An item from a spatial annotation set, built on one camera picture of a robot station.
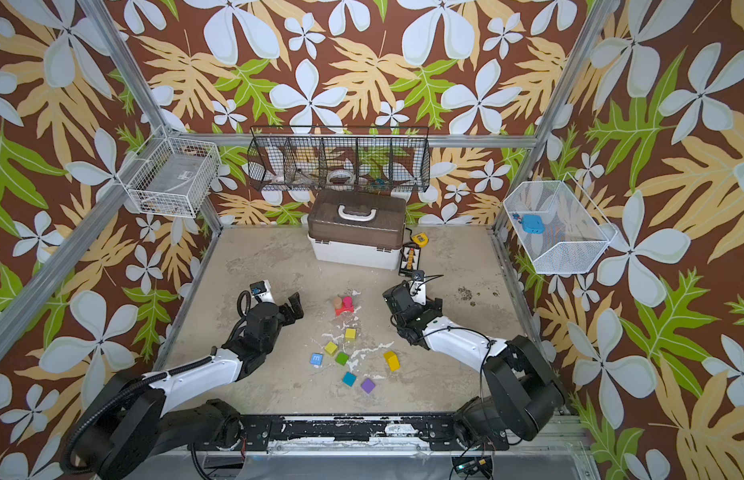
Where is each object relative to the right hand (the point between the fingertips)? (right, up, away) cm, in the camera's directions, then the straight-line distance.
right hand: (416, 298), depth 90 cm
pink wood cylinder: (-21, -2, +4) cm, 21 cm away
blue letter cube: (-30, -18, -4) cm, 35 cm away
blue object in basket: (+34, +22, -3) cm, 41 cm away
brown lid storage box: (-18, +22, +3) cm, 29 cm away
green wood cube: (-22, -17, -3) cm, 29 cm away
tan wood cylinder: (-24, -2, +4) cm, 25 cm away
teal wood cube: (-20, -22, -6) cm, 30 cm away
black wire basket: (-24, +45, +8) cm, 52 cm away
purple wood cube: (-15, -24, -7) cm, 29 cm away
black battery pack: (0, +12, +18) cm, 22 cm away
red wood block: (-24, -5, +6) cm, 25 cm away
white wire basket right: (+40, +21, -6) cm, 46 cm away
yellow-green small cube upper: (-20, -11, +1) cm, 23 cm away
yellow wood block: (-8, -17, -5) cm, 20 cm away
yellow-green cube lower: (-25, -14, -3) cm, 29 cm away
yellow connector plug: (+6, +19, +25) cm, 32 cm away
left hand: (-40, +1, -2) cm, 40 cm away
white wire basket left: (-73, +37, -3) cm, 82 cm away
